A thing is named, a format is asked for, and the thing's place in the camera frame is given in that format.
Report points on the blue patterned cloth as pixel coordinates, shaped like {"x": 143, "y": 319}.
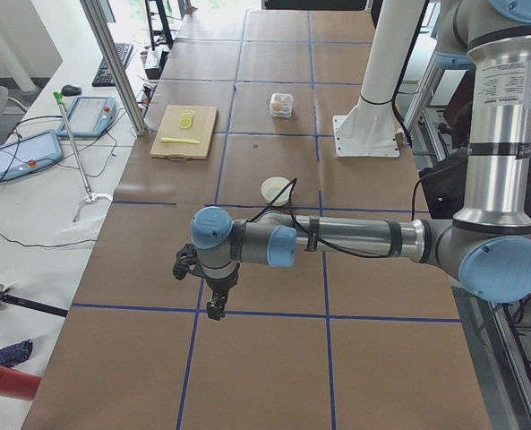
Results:
{"x": 15, "y": 354}

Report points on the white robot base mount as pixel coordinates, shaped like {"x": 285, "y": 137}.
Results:
{"x": 366, "y": 131}

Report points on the red cylinder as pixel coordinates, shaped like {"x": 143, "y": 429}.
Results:
{"x": 17, "y": 384}

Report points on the far teach pendant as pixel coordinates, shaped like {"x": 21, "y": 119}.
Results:
{"x": 89, "y": 117}

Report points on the teach pendant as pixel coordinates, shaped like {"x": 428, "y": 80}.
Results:
{"x": 89, "y": 117}
{"x": 29, "y": 155}

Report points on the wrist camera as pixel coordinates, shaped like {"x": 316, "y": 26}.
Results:
{"x": 187, "y": 263}

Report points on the clear plastic egg box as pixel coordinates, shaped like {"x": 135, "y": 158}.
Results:
{"x": 286, "y": 111}

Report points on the aluminium frame post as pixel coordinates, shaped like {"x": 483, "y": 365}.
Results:
{"x": 98, "y": 23}

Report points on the near teach pendant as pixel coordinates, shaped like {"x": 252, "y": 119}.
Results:
{"x": 29, "y": 155}

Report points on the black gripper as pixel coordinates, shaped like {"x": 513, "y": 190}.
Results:
{"x": 221, "y": 282}

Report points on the yellow plastic knife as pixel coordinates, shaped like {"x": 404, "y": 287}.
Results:
{"x": 179, "y": 140}

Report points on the white bowl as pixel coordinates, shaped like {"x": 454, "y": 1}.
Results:
{"x": 275, "y": 190}

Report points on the black tripod rod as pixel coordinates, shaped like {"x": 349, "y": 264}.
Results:
{"x": 6, "y": 297}

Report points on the black computer mouse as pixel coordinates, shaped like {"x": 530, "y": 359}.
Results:
{"x": 70, "y": 90}

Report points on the bamboo cutting board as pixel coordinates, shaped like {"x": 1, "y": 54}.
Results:
{"x": 203, "y": 126}

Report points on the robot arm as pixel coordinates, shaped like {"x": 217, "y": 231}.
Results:
{"x": 398, "y": 23}
{"x": 485, "y": 246}

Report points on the person in black hoodie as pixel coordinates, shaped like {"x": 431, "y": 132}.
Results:
{"x": 444, "y": 184}

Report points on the reacher grabber tool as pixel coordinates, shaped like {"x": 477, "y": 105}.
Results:
{"x": 90, "y": 196}

